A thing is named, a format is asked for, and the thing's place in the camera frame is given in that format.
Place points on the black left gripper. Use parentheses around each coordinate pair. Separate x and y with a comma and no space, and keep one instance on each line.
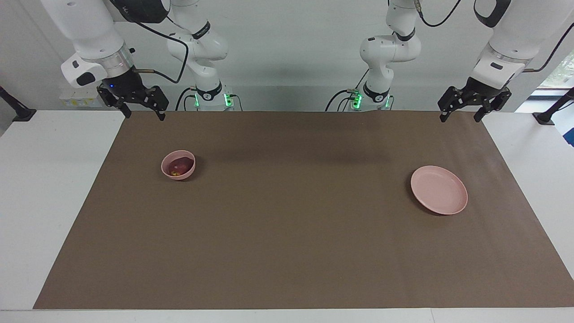
(480,92)

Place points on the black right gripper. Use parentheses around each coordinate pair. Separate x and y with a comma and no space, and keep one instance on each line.
(128,87)

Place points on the dark red apple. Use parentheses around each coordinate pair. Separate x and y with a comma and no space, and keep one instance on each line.
(180,166)

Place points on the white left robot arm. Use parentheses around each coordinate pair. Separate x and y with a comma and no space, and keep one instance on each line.
(385,49)

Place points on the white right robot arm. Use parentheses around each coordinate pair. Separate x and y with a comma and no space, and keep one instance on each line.
(89,31)

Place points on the pink bowl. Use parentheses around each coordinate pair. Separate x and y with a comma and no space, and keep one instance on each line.
(179,174)

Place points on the pink plate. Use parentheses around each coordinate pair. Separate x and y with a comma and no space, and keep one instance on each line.
(439,190)

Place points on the black clamp stand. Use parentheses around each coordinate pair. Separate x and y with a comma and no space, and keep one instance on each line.
(20,114)
(545,117)

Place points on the window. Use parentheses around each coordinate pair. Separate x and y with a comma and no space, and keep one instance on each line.
(558,76)

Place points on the blue object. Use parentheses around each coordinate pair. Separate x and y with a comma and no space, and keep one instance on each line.
(570,137)

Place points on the brown table mat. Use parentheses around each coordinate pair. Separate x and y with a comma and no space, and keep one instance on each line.
(287,224)

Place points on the white wall socket strip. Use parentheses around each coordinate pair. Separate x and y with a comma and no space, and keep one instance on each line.
(74,101)

